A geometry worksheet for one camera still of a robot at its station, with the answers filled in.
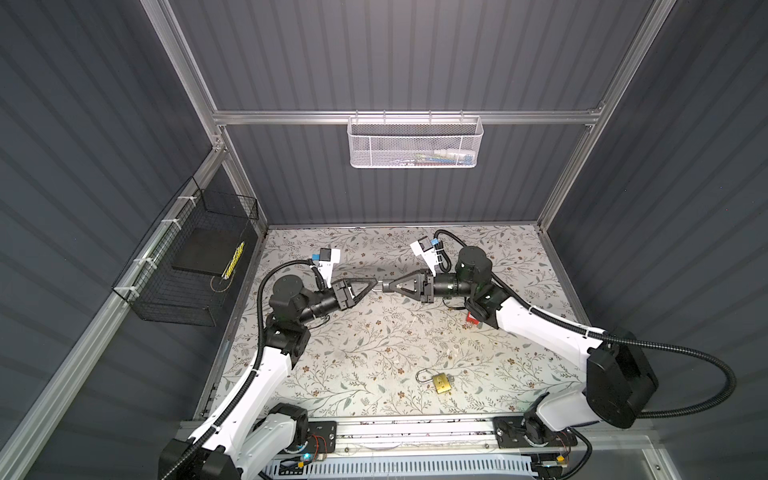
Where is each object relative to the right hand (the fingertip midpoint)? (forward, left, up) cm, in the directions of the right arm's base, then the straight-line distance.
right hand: (394, 292), depth 68 cm
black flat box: (+11, +47, +3) cm, 48 cm away
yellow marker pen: (+9, +40, +2) cm, 41 cm away
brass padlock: (-12, -12, -27) cm, 32 cm away
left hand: (+1, +4, +2) cm, 5 cm away
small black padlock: (+1, +2, +1) cm, 3 cm away
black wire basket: (+5, +53, +2) cm, 53 cm away
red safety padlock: (-7, -16, +1) cm, 18 cm away
